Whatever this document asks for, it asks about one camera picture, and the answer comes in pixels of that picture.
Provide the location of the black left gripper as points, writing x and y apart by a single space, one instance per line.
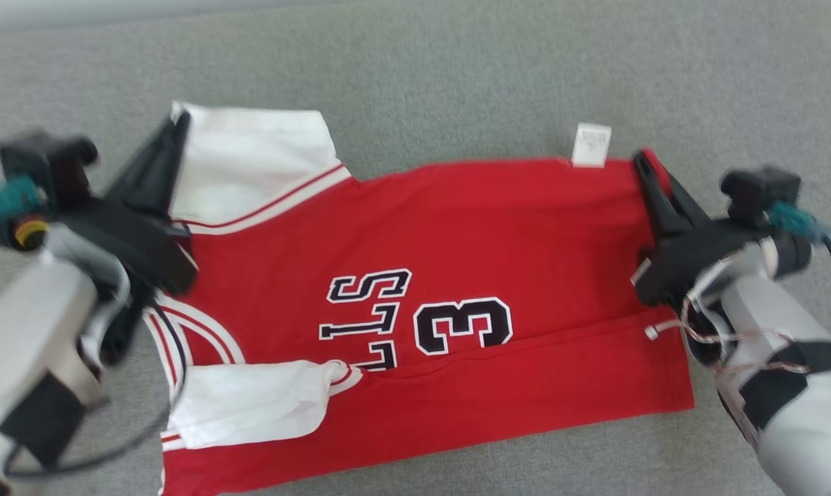
140 241

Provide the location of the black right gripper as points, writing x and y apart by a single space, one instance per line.
690 258

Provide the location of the red Bulls basketball jersey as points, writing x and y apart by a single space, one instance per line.
498 234

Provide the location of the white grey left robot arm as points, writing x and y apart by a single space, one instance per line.
29 331

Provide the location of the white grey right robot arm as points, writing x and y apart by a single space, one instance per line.
794 413

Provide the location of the black yellow-ringed connector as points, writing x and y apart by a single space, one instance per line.
26 233

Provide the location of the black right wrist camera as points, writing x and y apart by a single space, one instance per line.
759 189

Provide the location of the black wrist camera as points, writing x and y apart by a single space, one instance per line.
759 189
43 165

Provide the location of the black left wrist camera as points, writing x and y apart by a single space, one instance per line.
43 165

